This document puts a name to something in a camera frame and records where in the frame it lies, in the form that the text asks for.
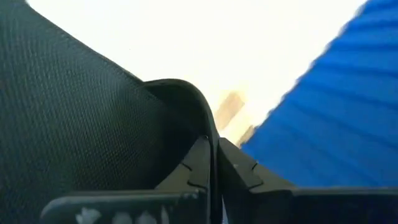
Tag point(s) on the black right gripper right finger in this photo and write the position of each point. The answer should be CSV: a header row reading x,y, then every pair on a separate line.
x,y
242,180

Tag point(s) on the black slide sandal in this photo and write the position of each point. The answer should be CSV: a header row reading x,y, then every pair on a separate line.
x,y
77,109

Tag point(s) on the blue plastic bin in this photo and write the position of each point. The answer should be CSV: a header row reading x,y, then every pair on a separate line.
x,y
326,124

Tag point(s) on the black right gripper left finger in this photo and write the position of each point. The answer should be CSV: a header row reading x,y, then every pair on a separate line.
x,y
199,168

